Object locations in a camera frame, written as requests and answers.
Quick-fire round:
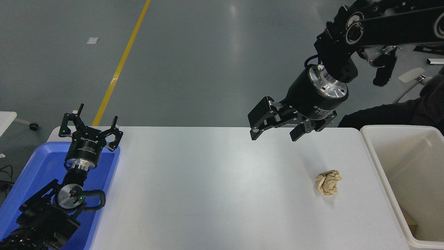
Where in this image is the white rolling table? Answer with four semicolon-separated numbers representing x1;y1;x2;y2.
0;111;39;138

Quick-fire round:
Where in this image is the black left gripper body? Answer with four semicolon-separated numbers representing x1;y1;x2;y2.
65;126;108;164

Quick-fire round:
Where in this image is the black cable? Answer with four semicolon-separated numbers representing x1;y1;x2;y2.
0;164;14;195

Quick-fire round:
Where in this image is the tan paper ball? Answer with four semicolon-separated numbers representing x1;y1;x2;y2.
315;170;342;195

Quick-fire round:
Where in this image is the person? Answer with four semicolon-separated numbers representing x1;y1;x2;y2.
338;68;444;136

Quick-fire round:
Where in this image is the large pale plastic bin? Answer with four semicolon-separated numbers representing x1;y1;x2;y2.
360;125;444;250

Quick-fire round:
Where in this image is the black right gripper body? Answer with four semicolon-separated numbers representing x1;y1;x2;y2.
280;67;348;121

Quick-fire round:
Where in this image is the blue plastic tray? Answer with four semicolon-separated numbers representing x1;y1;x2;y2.
0;141;121;250

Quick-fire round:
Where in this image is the brown cardboard piece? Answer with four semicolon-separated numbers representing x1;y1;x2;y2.
402;208;419;236

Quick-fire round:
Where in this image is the white grey office chair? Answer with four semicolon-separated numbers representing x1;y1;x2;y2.
392;67;434;105

